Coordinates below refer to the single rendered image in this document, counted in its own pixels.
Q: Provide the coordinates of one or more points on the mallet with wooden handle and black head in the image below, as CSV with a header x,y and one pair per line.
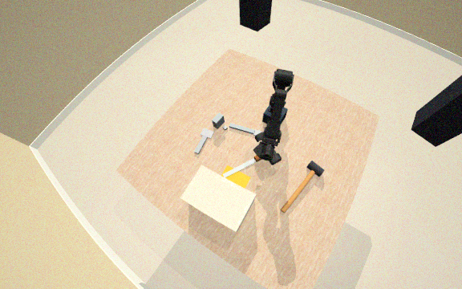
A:
x,y
315,170

